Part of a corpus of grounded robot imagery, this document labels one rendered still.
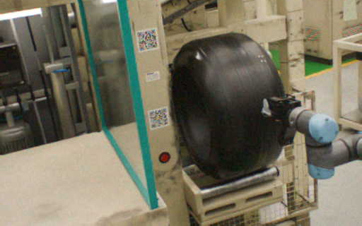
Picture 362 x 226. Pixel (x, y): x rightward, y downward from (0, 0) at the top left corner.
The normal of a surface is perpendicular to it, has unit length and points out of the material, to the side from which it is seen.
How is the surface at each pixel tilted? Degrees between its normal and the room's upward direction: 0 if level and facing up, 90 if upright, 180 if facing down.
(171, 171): 90
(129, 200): 0
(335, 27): 90
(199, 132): 48
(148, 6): 90
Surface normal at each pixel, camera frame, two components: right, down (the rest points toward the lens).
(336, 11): 0.51, 0.25
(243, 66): 0.15, -0.49
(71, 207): -0.12, -0.93
